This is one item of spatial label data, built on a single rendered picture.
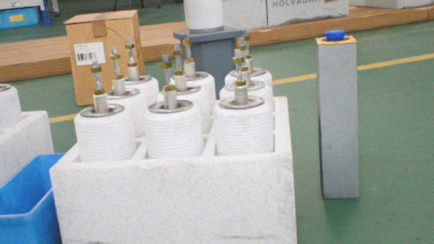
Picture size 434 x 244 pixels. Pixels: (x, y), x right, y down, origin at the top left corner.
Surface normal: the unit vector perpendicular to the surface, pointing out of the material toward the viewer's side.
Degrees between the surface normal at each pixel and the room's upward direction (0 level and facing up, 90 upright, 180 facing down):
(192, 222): 90
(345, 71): 90
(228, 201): 90
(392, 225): 0
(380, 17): 90
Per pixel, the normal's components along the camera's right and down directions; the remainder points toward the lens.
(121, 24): 0.05, 0.28
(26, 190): 0.99, -0.09
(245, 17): 0.35, 0.24
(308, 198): -0.08, -0.95
